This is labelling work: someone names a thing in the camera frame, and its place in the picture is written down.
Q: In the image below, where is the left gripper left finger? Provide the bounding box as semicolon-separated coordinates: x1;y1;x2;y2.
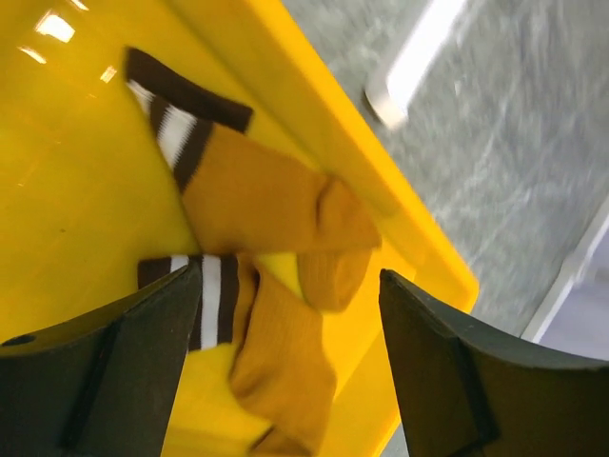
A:
1;264;202;456

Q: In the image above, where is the yellow plastic tray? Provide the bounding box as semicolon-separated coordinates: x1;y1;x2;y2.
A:
1;1;479;456

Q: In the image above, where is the aluminium rail frame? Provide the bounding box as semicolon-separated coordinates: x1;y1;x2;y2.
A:
521;198;608;343

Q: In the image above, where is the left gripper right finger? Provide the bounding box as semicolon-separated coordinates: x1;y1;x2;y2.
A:
379;269;608;456

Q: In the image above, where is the left silver rack pole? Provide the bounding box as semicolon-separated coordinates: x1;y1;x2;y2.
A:
364;0;467;130

